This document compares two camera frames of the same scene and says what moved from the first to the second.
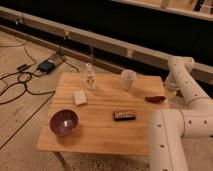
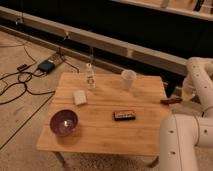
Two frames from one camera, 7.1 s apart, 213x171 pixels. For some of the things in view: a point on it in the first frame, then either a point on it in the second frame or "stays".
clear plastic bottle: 90,78 stays
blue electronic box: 46,65 stays
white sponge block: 79,97 stays
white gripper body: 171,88 → 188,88
